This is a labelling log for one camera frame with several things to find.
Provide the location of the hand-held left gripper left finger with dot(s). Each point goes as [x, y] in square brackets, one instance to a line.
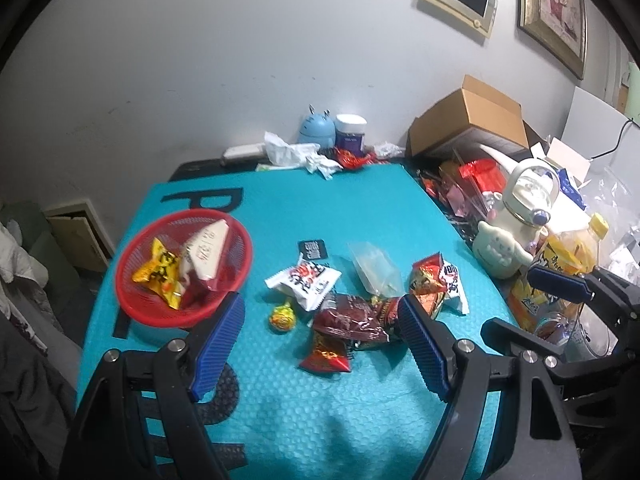
[220, 347]

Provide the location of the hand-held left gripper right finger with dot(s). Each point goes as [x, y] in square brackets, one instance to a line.
[425, 350]

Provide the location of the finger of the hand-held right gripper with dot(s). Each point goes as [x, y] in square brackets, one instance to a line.
[560, 285]
[505, 335]

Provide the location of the orange red snack packet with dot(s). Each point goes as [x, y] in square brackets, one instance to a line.
[427, 280]

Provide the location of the large white red snack packet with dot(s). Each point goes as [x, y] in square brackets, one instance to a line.
[455, 285]

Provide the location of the dark red snack packet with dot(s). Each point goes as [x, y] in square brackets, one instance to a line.
[350, 322]

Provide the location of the clear zip bag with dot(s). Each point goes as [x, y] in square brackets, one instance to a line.
[375, 270]

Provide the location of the red plastic basket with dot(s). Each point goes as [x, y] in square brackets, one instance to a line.
[135, 305]

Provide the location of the small red snack packet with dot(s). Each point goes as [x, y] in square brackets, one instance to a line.
[325, 357]

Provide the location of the yellow drink bottle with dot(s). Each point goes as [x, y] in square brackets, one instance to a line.
[570, 255]

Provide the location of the yellow wrapped lollipop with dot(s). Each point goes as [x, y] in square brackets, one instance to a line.
[281, 319]

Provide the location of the cream cartoon water bottle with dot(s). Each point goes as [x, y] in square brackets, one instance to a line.
[520, 225]

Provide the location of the white triangular sandwich packet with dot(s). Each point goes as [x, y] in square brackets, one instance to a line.
[207, 255]

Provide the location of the yellow snack packet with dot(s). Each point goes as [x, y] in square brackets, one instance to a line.
[160, 272]

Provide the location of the blue white packet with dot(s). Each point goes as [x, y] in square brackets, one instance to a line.
[570, 185]

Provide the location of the clear plastic bags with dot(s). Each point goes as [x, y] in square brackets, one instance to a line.
[615, 200]

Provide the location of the small white box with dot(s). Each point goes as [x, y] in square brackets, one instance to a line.
[565, 157]

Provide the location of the small black packet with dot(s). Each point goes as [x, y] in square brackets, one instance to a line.
[311, 249]

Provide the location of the red gift box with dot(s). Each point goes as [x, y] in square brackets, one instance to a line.
[482, 172]

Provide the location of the pile of red packets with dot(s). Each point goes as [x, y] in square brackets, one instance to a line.
[450, 195]

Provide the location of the white board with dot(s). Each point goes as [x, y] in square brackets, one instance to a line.
[600, 125]

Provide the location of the open cardboard box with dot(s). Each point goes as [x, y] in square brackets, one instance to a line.
[475, 115]

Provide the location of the dark cloth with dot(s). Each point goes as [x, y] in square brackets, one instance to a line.
[30, 385]

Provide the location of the white remote control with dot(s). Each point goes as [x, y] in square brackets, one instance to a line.
[242, 152]

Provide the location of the red candy wrapper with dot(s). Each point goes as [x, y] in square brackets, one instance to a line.
[352, 159]

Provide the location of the small crumpled white wrapper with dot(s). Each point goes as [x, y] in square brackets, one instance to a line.
[387, 149]

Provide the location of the crumpled white tissue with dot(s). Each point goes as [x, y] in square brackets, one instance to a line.
[285, 152]

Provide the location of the grey white clothes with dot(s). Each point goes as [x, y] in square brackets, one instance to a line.
[20, 260]

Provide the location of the purple jar white lid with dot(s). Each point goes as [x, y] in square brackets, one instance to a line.
[350, 135]

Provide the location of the blue round cartoon gadget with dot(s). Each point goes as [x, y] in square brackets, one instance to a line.
[316, 127]

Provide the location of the gold framed picture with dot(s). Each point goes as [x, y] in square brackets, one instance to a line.
[555, 10]

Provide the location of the wall hatch with cardboard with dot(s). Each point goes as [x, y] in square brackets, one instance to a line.
[75, 235]

